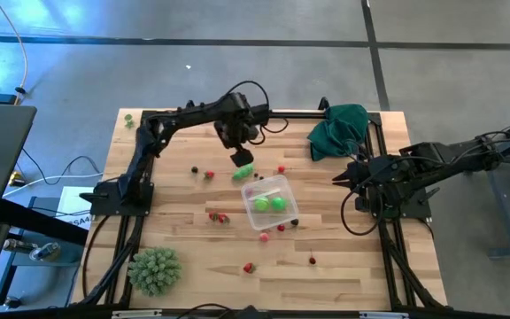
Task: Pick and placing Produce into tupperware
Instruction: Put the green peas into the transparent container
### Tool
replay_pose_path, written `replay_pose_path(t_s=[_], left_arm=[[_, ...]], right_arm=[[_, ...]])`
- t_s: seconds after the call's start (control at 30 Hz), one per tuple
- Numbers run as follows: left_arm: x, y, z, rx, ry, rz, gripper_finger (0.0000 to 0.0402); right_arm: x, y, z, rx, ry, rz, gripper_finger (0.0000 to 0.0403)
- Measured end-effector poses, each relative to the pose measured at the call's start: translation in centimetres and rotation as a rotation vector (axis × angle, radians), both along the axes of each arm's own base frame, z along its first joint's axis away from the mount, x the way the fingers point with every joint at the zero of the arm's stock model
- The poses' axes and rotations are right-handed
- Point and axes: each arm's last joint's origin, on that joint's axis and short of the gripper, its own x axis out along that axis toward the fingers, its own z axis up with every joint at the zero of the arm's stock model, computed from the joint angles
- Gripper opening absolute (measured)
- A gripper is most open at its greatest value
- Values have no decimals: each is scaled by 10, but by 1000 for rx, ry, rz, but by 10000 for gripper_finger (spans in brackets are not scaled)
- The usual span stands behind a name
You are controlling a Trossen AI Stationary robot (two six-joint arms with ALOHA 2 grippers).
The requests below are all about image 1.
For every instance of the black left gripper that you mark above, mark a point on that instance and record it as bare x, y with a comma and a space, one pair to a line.
237, 130

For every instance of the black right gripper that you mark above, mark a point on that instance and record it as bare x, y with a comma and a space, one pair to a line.
381, 177

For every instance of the green toy cucumber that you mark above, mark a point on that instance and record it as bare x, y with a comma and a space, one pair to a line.
242, 172

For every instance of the red toy cherry with stem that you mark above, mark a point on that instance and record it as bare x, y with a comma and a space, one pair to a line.
312, 261
280, 227
281, 168

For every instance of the light green sliced toy lime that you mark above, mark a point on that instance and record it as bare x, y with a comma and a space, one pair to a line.
261, 204

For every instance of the clear plastic tupperware container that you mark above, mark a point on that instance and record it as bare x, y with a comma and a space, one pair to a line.
288, 186

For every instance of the pink toy peach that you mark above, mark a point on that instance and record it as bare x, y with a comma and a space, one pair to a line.
264, 237

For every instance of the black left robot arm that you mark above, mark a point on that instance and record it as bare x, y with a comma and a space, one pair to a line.
180, 117

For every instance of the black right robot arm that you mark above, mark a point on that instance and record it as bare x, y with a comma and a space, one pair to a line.
458, 155

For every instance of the red toy raspberry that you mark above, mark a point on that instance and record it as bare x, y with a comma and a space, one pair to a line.
249, 192

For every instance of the dark green cloth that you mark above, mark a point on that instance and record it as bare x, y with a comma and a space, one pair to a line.
339, 128

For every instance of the small green toy leaves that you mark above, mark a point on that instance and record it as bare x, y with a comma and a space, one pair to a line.
128, 118

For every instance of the green spiky artificial plant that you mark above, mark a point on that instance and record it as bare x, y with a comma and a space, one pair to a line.
154, 271

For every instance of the white paper label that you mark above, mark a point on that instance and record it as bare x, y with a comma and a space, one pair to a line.
71, 204

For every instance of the black desk beam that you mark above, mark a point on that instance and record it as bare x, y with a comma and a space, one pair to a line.
38, 221

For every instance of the silver metal cylinder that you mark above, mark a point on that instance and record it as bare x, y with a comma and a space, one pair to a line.
16, 245
44, 251

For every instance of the small brass connector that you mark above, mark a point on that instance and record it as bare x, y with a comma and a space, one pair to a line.
15, 178

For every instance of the black caster wheel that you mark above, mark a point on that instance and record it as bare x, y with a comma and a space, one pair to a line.
11, 302

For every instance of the black table frame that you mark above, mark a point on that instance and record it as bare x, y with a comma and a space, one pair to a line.
299, 115

